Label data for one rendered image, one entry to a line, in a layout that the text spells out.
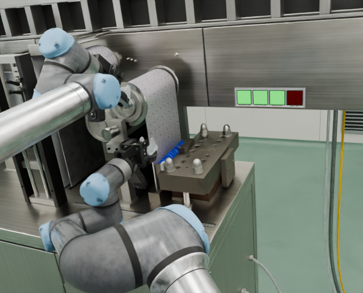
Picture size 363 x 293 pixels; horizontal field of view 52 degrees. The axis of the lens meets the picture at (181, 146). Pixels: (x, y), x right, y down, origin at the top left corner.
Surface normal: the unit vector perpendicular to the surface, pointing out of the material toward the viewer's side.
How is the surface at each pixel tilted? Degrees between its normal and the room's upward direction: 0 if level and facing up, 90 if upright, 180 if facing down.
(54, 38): 50
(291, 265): 0
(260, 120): 90
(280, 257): 0
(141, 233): 32
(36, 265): 90
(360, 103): 90
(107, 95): 90
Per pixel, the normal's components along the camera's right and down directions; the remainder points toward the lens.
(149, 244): 0.28, -0.40
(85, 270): -0.48, -0.04
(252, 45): -0.40, 0.40
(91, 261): -0.36, -0.26
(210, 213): -0.11, -0.92
